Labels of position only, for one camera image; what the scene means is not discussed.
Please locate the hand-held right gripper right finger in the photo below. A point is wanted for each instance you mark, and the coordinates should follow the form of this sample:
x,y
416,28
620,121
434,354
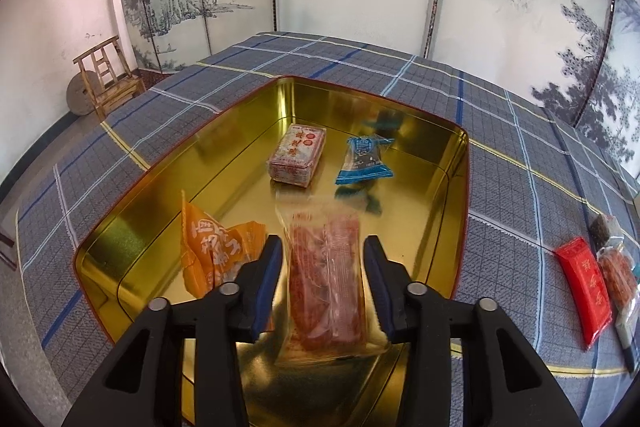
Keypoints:
x,y
380,287

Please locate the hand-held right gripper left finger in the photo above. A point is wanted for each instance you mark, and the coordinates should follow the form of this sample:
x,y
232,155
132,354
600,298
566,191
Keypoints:
x,y
265,287

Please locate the clear orange biscuit packet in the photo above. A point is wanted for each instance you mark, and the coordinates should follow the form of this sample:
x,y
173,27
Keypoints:
x,y
320,277

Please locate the orange snack packet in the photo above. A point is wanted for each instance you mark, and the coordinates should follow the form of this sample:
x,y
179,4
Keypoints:
x,y
210,252

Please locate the red tin box gold inside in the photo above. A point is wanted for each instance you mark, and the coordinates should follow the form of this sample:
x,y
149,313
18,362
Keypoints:
x,y
225,167

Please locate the small blue candy packet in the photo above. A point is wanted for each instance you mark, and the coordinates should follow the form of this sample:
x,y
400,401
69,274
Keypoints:
x,y
362,159

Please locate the small pink snack box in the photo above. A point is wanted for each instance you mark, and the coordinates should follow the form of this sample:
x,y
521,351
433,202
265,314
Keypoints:
x,y
297,154

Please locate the red snack packet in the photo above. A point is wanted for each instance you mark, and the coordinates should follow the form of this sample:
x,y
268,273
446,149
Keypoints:
x,y
585,292

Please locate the dark sesame snack packet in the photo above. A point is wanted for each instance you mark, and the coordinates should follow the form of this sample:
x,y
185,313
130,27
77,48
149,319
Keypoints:
x,y
602,227

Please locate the clear peanut snack packet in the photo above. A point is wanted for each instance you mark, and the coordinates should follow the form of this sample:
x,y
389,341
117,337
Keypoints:
x,y
617,272

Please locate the navy and pale packet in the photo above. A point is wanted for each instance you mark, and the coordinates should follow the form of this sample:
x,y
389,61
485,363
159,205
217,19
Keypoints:
x,y
625,327

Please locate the light wooden chair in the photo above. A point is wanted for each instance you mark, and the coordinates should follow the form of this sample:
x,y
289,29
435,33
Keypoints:
x,y
117,87

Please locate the round stone disc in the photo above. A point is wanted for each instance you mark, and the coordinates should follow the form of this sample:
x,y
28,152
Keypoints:
x,y
79,94

